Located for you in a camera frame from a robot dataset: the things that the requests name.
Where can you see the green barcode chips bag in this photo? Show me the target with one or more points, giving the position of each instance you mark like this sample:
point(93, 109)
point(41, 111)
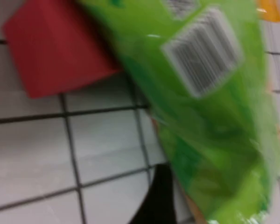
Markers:
point(200, 128)

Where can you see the small orange snack packet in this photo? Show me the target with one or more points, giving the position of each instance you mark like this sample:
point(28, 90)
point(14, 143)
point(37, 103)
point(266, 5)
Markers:
point(269, 10)

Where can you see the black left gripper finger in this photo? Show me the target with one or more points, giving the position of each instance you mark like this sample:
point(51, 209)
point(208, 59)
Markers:
point(158, 200)

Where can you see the red foam cube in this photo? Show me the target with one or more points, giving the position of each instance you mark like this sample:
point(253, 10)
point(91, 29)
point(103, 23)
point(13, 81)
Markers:
point(56, 51)

